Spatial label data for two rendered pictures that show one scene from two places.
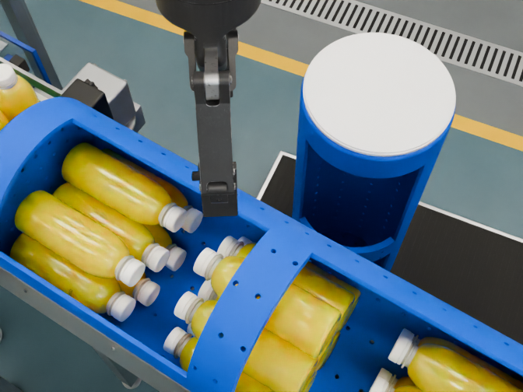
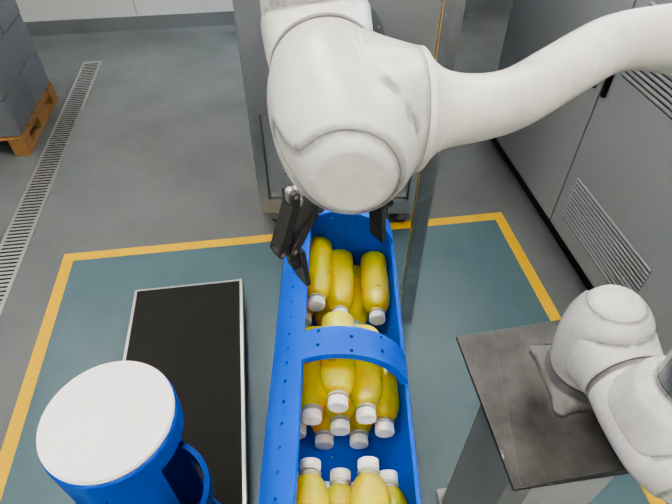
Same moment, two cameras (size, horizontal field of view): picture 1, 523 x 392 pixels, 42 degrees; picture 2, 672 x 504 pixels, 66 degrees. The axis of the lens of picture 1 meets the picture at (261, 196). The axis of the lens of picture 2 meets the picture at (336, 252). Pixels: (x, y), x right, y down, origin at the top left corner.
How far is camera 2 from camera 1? 80 cm
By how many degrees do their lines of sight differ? 64
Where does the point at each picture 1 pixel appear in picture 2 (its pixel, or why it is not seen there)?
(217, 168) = not seen: hidden behind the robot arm
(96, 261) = (381, 484)
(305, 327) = (345, 321)
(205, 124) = not seen: hidden behind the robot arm
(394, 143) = (158, 383)
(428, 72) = (77, 390)
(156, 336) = (383, 466)
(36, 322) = not seen: outside the picture
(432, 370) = (322, 279)
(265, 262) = (328, 342)
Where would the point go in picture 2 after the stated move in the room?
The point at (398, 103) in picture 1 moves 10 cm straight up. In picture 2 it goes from (117, 397) to (103, 371)
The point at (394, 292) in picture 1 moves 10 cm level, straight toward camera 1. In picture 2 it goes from (300, 289) to (347, 286)
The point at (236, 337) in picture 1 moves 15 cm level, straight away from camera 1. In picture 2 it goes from (378, 341) to (319, 386)
